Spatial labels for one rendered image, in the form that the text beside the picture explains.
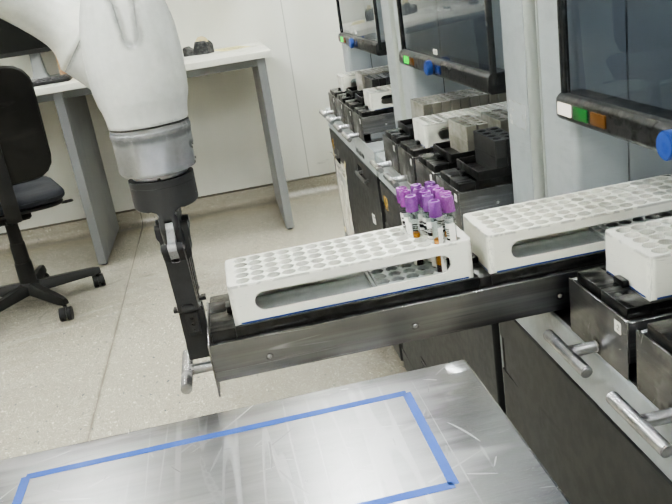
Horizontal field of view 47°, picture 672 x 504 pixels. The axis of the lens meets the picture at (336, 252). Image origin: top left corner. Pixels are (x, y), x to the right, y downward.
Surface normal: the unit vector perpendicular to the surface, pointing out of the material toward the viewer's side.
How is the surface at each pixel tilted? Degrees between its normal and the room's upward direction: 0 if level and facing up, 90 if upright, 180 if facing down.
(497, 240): 90
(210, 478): 0
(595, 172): 90
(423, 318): 90
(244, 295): 90
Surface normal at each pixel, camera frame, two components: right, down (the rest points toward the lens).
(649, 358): -0.98, 0.19
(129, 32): 0.24, 0.14
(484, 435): -0.15, -0.93
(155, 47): 0.65, 0.11
